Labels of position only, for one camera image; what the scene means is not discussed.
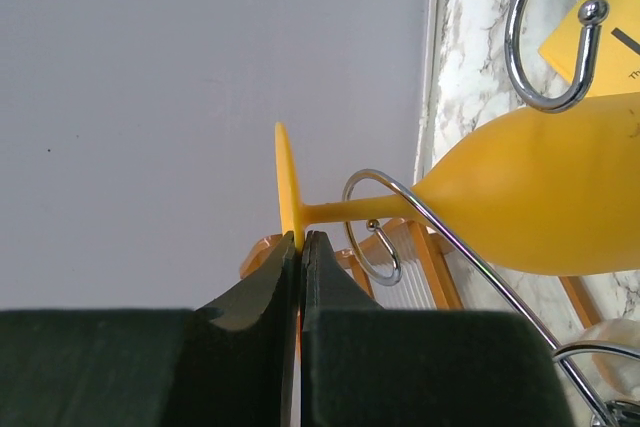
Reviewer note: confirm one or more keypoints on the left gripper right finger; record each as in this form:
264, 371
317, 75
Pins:
364, 365

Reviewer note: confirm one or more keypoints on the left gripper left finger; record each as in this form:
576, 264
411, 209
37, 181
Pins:
227, 363

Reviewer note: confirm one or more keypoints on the orange plastic wine glass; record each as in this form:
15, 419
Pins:
548, 194

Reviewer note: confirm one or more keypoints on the chrome wine glass rack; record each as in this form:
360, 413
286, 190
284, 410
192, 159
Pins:
461, 83

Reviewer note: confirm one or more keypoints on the wooden shelf rack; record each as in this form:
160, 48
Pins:
435, 277

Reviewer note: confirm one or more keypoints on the yellow paper booklet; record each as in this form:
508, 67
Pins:
617, 68

